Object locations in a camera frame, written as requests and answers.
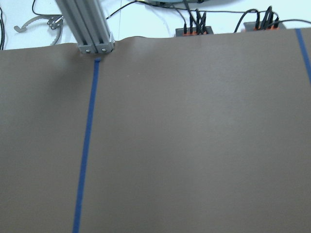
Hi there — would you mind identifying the orange terminal board far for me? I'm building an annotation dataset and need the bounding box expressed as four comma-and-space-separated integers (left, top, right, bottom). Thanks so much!
175, 26, 214, 37

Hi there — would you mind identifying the orange terminal board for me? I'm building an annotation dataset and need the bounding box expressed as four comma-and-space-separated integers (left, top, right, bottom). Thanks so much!
175, 26, 214, 37
243, 21, 286, 32

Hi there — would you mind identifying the orange terminal board near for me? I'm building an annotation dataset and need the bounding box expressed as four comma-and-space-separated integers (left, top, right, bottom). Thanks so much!
243, 21, 286, 32

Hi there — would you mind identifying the reacher grabber stick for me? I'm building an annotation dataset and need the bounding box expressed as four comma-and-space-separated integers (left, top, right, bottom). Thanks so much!
14, 14, 63, 45

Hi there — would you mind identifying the aluminium frame post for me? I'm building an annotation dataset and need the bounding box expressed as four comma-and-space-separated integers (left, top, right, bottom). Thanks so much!
56, 0, 115, 54

